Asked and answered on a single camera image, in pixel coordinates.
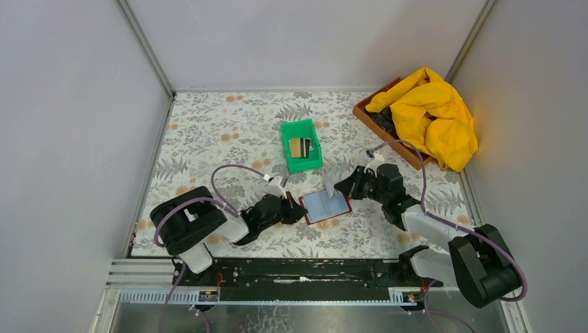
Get grey credit card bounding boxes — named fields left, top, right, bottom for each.
left=322, top=171, right=340, bottom=198

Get yellow cloth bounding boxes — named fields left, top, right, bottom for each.
left=365, top=67, right=478, bottom=172

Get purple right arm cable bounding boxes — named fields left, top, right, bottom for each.
left=366, top=139, right=529, bottom=333

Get red leather card holder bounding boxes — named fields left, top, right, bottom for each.
left=298, top=188, right=354, bottom=226

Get dark items in tray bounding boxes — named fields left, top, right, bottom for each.
left=369, top=107, right=395, bottom=132

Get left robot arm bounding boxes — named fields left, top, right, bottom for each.
left=150, top=186, right=307, bottom=285

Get black VIP credit card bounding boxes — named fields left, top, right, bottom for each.
left=300, top=138, right=312, bottom=158

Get brown wooden tray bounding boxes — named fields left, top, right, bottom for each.
left=352, top=77, right=422, bottom=170

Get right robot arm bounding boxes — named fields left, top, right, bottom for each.
left=334, top=164, right=528, bottom=308

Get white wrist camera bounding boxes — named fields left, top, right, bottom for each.
left=263, top=174, right=288, bottom=198
left=365, top=149, right=386, bottom=174

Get gold credit card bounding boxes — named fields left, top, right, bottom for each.
left=289, top=138, right=301, bottom=158

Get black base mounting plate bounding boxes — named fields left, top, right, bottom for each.
left=172, top=258, right=431, bottom=305

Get floral patterned table mat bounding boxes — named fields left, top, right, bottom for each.
left=130, top=91, right=489, bottom=259

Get green plastic bin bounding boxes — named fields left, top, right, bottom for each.
left=280, top=119, right=323, bottom=173

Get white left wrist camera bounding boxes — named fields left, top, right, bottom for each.
left=263, top=174, right=288, bottom=198

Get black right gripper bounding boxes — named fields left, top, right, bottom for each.
left=334, top=165, right=388, bottom=205

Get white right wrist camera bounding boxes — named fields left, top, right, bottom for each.
left=365, top=149, right=386, bottom=174

